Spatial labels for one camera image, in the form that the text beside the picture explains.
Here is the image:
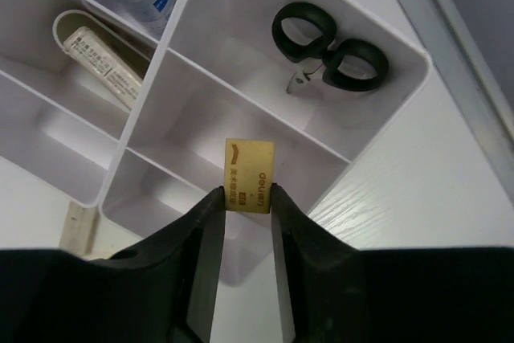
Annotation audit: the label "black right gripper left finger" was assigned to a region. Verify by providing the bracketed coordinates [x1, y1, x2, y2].
[1, 187, 226, 342]

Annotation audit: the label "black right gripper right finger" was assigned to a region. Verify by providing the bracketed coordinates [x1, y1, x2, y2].
[271, 185, 513, 342]

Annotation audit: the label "yellow eraser block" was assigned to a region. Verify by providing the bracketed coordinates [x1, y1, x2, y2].
[223, 138, 275, 214]

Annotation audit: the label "black handled scissors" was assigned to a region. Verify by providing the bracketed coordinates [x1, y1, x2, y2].
[271, 2, 390, 94]

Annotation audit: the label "beige eraser stick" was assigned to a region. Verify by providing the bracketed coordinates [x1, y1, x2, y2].
[59, 202, 100, 256]

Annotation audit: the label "white divided organizer box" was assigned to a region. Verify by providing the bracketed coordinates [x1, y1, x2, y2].
[0, 0, 434, 288]

